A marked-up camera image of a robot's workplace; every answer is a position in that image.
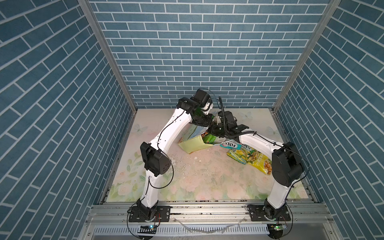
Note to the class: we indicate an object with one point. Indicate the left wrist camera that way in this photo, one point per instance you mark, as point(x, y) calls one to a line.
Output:
point(207, 108)

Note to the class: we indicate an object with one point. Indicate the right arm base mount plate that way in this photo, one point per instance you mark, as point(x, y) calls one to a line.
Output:
point(259, 213)

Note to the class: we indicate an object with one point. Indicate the teal Fox's candy bag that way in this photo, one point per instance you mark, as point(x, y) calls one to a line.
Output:
point(231, 144)

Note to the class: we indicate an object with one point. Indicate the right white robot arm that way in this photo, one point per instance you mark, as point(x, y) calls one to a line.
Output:
point(287, 163)

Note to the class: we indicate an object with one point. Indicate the green snack packet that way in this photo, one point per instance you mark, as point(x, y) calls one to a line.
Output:
point(211, 139)

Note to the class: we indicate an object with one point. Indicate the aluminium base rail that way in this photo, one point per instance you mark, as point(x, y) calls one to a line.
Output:
point(239, 220)

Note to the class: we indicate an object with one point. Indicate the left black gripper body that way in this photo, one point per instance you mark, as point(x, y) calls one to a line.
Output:
point(203, 120)

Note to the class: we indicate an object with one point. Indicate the green Fox's Spring Tea candy bag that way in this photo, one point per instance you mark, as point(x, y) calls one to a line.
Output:
point(241, 154)

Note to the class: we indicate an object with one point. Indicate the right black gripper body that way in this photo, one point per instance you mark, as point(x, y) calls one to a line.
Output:
point(218, 131)

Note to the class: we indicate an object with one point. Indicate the yellow-green snack packet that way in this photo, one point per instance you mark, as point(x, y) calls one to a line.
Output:
point(260, 161)

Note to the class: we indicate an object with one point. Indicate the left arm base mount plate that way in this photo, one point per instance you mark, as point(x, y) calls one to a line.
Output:
point(143, 214)

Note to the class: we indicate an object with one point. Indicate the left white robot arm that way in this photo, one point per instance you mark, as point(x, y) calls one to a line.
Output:
point(194, 110)

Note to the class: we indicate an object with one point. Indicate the floral paper gift bag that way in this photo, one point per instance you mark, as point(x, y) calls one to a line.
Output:
point(191, 140)

